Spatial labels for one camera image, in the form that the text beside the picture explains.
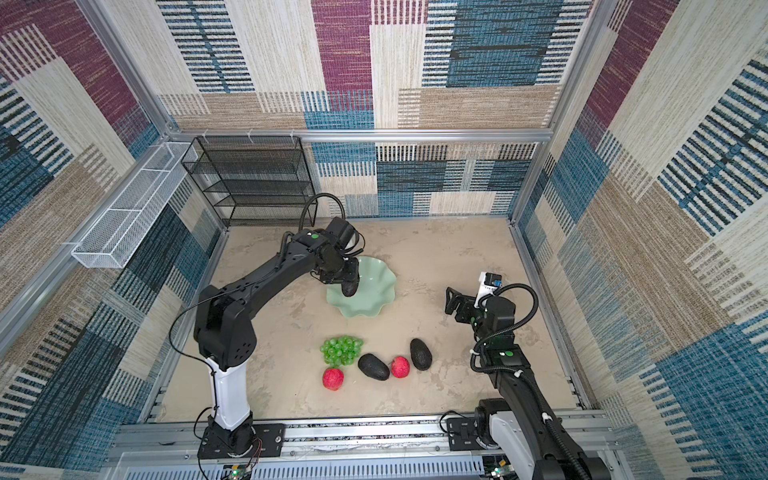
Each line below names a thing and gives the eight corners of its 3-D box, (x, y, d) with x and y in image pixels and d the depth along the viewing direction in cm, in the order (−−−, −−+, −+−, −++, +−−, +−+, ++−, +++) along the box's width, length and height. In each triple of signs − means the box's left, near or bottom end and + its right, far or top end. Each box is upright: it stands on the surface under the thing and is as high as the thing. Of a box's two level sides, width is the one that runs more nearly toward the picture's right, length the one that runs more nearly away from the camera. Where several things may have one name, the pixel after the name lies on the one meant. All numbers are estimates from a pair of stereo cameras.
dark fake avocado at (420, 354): (418, 374, 85) (419, 367, 81) (405, 347, 90) (406, 340, 85) (433, 367, 86) (435, 360, 82) (420, 341, 91) (421, 334, 87)
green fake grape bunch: (324, 366, 86) (319, 357, 80) (326, 345, 90) (322, 335, 84) (361, 366, 86) (359, 357, 80) (362, 345, 90) (360, 335, 84)
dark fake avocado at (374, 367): (356, 367, 86) (355, 362, 83) (366, 353, 88) (365, 348, 85) (382, 386, 83) (382, 382, 80) (392, 371, 85) (392, 366, 82)
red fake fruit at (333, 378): (324, 390, 82) (321, 385, 78) (326, 374, 85) (323, 368, 81) (343, 390, 82) (341, 385, 78) (344, 374, 85) (342, 368, 81)
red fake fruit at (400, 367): (396, 381, 83) (397, 377, 80) (389, 365, 86) (388, 360, 83) (411, 373, 84) (412, 369, 81) (403, 358, 87) (404, 353, 84)
